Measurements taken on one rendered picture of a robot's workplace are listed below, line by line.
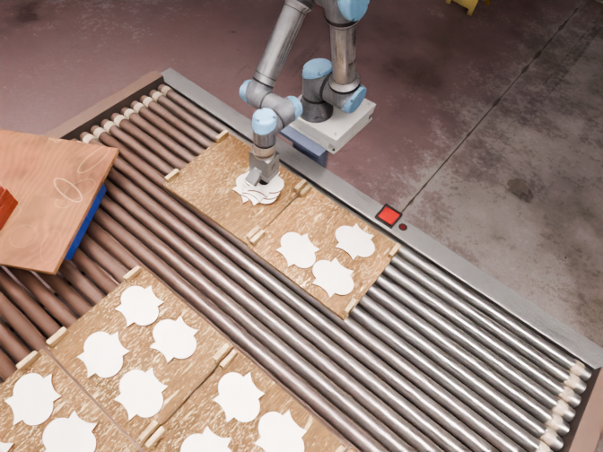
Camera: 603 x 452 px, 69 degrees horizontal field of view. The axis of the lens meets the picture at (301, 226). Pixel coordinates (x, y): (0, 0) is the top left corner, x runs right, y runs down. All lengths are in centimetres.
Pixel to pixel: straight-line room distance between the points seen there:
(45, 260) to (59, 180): 30
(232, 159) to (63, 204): 61
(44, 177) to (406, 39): 331
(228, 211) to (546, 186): 242
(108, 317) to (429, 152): 245
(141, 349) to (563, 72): 401
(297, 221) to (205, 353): 55
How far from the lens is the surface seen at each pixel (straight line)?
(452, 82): 392
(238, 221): 155
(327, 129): 185
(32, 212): 162
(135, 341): 141
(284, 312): 141
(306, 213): 158
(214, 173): 169
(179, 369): 136
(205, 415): 132
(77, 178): 165
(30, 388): 146
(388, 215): 164
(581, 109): 422
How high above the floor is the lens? 223
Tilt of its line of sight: 57 degrees down
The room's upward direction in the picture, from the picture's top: 8 degrees clockwise
